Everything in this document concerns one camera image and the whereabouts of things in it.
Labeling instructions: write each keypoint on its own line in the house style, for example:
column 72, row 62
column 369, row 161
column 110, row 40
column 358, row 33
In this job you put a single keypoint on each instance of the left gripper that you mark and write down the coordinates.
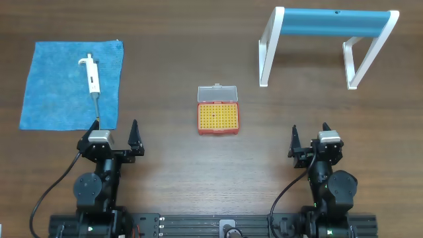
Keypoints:
column 99, row 153

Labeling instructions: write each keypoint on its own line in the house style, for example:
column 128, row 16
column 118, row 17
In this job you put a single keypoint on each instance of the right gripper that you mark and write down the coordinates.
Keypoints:
column 327, row 153

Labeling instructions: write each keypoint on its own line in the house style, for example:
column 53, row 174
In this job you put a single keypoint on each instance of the white pipette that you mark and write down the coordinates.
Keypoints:
column 93, row 77

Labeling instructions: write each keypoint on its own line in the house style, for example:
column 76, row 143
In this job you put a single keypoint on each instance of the blue cloth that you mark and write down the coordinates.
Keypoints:
column 56, row 86

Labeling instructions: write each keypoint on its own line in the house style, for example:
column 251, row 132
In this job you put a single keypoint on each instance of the red and yellow tip box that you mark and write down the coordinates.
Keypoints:
column 218, row 117

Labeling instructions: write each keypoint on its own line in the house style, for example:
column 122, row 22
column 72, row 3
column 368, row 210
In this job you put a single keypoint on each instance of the white and blue stand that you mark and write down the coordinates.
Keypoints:
column 330, row 22

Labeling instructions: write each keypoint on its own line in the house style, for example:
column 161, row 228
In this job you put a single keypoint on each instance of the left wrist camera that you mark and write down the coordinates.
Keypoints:
column 100, row 137

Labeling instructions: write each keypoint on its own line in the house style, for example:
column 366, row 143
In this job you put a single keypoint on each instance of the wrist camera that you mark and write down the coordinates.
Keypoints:
column 100, row 137
column 328, row 136

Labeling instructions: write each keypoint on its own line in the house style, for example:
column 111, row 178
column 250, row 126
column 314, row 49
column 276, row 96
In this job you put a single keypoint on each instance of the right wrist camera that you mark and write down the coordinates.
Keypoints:
column 328, row 136

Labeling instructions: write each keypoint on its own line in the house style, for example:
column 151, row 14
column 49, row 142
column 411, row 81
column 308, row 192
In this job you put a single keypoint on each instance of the mounting rail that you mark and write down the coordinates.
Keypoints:
column 198, row 226

